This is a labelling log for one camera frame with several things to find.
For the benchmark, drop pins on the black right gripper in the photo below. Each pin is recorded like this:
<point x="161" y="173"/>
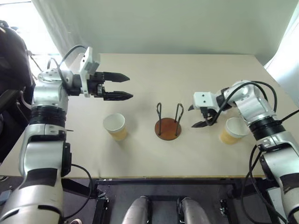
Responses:
<point x="210" y="114"/>

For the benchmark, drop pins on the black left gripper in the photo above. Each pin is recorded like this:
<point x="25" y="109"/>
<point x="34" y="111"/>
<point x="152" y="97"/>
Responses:
<point x="96" y="85"/>

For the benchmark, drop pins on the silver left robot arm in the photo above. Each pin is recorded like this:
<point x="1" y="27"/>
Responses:
<point x="46" y="151"/>

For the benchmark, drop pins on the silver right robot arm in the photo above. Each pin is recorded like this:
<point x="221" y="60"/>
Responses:
<point x="257" y="102"/>

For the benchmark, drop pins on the white and tan paper cup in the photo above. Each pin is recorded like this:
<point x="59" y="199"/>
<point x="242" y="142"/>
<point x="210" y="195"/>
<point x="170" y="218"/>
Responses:
<point x="230" y="137"/>
<point x="116" y="130"/>

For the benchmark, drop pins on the white curtain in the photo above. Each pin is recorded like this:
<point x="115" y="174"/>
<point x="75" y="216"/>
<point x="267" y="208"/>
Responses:
<point x="65" y="25"/>
<point x="286" y="58"/>

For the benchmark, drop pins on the silver rounded robot leg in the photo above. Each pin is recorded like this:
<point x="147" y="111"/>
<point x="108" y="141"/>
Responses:
<point x="195" y="211"/>
<point x="136" y="210"/>

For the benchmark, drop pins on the dark brown office chair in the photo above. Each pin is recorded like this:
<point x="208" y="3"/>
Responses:
<point x="11" y="70"/>

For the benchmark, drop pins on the pink shoe tip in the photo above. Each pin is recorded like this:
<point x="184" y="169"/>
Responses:
<point x="76" y="221"/>

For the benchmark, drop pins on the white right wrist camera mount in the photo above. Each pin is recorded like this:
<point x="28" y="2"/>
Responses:
<point x="204" y="99"/>

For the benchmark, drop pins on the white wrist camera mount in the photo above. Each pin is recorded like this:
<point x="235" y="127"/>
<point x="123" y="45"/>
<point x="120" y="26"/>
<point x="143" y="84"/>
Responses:
<point x="204" y="99"/>
<point x="85" y="67"/>

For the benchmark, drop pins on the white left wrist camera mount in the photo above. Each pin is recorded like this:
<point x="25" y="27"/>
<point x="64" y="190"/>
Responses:
<point x="85" y="67"/>

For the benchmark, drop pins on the black metal table frame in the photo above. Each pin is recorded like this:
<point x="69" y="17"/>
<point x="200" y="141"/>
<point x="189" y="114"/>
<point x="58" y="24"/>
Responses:
<point x="163" y="181"/>

